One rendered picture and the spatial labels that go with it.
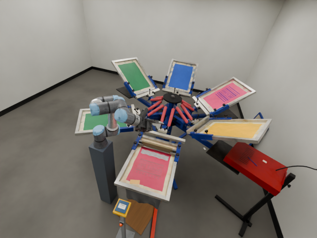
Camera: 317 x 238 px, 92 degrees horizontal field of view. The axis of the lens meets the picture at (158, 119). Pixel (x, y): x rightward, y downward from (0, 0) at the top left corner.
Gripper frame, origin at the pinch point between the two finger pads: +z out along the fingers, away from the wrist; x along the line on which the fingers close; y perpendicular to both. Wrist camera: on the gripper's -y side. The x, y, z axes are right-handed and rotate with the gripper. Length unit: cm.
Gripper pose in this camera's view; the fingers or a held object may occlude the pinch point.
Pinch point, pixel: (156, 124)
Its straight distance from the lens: 115.3
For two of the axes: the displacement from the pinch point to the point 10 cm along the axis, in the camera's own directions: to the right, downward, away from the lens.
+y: -0.1, 9.5, -3.2
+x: 7.8, -1.9, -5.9
